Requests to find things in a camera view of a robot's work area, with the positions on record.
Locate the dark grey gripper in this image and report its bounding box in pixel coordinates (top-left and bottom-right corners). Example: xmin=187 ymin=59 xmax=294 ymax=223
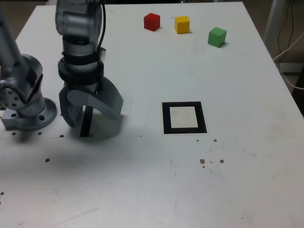
xmin=58 ymin=77 xmax=124 ymax=128

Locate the red cube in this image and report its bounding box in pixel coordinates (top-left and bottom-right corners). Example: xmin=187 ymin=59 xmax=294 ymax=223
xmin=143 ymin=13 xmax=161 ymax=31

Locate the yellow cube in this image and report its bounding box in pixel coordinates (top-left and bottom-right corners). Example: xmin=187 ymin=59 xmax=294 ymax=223
xmin=174 ymin=16 xmax=190 ymax=35

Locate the green cube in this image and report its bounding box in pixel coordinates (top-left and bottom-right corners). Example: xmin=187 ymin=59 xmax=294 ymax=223
xmin=207 ymin=27 xmax=228 ymax=48

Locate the black tape square outline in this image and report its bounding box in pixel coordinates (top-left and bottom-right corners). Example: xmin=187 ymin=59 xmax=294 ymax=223
xmin=161 ymin=101 xmax=208 ymax=134

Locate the black tape strip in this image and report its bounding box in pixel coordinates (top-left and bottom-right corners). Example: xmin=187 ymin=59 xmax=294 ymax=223
xmin=79 ymin=105 xmax=94 ymax=138

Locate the grey box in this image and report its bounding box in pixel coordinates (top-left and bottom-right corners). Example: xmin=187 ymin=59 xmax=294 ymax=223
xmin=275 ymin=62 xmax=304 ymax=73

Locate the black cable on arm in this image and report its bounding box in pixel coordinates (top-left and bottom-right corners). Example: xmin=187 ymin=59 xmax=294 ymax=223
xmin=95 ymin=0 xmax=106 ymax=61

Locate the white cable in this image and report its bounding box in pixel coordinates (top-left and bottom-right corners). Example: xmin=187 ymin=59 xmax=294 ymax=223
xmin=272 ymin=30 xmax=304 ymax=90

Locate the white post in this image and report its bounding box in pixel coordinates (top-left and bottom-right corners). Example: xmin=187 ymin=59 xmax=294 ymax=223
xmin=262 ymin=0 xmax=280 ymax=46

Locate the thin black background cable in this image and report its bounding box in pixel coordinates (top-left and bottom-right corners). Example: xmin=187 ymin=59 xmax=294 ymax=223
xmin=277 ymin=0 xmax=297 ymax=57

